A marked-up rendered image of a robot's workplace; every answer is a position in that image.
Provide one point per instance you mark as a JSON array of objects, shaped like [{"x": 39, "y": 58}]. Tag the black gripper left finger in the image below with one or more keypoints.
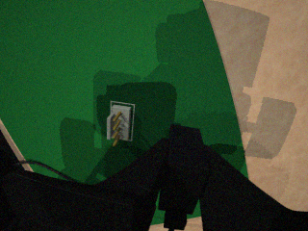
[{"x": 123, "y": 202}]

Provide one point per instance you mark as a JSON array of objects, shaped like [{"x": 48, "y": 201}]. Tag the green circuit board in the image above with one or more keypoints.
[{"x": 87, "y": 86}]

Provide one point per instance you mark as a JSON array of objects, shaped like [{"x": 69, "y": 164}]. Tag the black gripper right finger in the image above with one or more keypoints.
[{"x": 230, "y": 202}]

